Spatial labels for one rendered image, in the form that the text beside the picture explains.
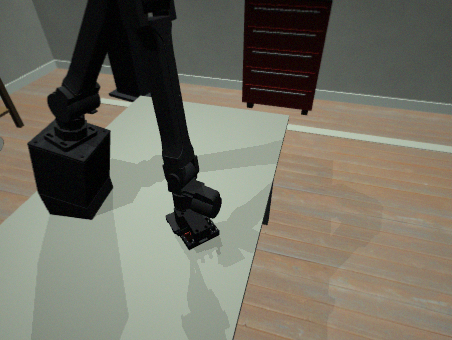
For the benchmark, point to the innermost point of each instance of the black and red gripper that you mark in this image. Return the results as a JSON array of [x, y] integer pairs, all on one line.
[[175, 228]]

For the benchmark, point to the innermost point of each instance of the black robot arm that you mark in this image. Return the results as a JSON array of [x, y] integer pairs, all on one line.
[[180, 166]]

